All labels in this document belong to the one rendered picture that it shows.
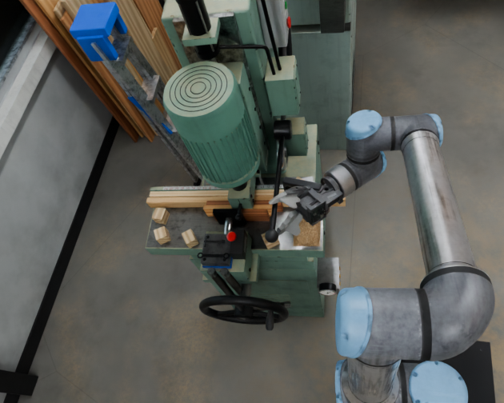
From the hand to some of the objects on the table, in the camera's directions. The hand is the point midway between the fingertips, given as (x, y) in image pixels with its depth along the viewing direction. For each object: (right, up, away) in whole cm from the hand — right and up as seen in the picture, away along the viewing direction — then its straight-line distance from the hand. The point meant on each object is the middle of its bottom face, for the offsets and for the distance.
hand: (270, 219), depth 117 cm
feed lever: (+6, +19, +19) cm, 28 cm away
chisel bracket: (-7, +8, +25) cm, 27 cm away
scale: (-12, +10, +26) cm, 30 cm away
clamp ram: (-12, -5, +24) cm, 27 cm away
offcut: (-36, -1, +32) cm, 48 cm away
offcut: (-25, -8, +26) cm, 37 cm away
